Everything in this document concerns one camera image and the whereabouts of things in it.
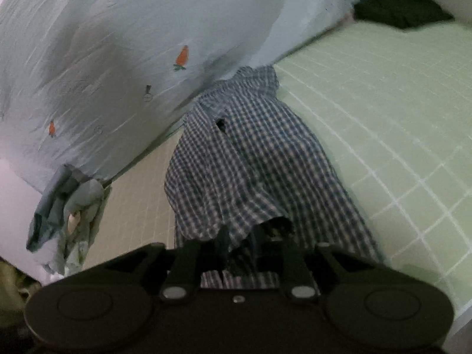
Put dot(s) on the blue checkered shirt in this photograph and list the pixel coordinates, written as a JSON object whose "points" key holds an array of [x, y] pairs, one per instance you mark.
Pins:
{"points": [[250, 162]]}

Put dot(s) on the blue grey crumpled garment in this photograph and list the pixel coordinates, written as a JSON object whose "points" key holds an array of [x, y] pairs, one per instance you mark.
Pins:
{"points": [[49, 206]]}

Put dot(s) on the dark cloth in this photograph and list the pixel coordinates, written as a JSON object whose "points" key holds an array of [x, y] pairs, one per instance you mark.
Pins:
{"points": [[402, 7]]}

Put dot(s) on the pale grey green crumpled garment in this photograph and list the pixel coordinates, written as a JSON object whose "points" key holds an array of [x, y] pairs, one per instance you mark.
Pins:
{"points": [[83, 214]]}

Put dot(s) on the white bed sheet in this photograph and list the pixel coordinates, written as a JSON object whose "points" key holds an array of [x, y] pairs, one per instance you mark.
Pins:
{"points": [[16, 206]]}

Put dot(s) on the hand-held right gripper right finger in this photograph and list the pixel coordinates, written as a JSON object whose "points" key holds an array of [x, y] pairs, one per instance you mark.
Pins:
{"points": [[293, 261]]}

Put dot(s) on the green grid bed mat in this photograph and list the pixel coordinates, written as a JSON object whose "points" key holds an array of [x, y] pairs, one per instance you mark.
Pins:
{"points": [[376, 147]]}

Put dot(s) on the light blue carrot print quilt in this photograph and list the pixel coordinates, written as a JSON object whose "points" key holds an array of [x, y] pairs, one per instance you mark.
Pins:
{"points": [[147, 44]]}

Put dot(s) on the olive green cloth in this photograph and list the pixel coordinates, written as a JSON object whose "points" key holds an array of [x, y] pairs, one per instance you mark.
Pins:
{"points": [[14, 287]]}

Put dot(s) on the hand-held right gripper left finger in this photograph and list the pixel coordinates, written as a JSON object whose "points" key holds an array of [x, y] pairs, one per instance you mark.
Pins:
{"points": [[190, 258]]}

